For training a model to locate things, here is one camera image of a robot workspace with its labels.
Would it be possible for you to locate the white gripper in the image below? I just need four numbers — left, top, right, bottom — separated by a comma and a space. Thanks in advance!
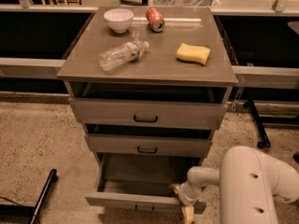
170, 181, 208, 224

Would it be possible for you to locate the grey bottom drawer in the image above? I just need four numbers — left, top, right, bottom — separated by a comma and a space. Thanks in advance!
85, 153, 201, 212

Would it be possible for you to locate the grey drawer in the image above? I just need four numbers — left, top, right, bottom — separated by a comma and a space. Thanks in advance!
85, 153, 201, 212
69, 98, 227, 130
85, 133, 211, 158

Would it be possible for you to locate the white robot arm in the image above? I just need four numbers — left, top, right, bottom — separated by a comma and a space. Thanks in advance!
171, 146, 299, 224

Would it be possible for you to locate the grey middle drawer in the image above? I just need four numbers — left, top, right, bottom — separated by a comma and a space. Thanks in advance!
85, 133, 211, 158

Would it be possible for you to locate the grey top drawer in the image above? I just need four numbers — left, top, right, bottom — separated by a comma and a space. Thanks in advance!
69, 98, 227, 130

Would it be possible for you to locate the grey drawer cabinet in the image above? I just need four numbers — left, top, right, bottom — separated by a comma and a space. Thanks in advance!
56, 6, 239, 173

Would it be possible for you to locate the black stand leg right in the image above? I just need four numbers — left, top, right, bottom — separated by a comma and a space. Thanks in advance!
244, 97, 271, 149

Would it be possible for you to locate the black stand leg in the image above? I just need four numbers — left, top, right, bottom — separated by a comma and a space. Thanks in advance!
27, 169, 58, 224
244, 97, 271, 149

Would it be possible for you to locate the black stand leg left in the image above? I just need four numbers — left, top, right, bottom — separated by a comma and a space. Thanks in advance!
27, 169, 58, 224

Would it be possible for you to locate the yellow sponge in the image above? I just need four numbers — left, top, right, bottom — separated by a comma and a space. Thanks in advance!
177, 43, 210, 65

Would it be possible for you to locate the clear plastic water bottle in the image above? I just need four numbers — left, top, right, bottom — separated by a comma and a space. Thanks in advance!
98, 40, 150, 72

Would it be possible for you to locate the red soda can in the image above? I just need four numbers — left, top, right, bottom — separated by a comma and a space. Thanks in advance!
146, 7, 164, 33

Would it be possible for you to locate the white bowl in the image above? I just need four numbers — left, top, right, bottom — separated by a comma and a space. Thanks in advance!
104, 8, 134, 34

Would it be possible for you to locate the wire mesh basket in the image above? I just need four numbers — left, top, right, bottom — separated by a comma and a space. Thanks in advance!
149, 0, 221, 7

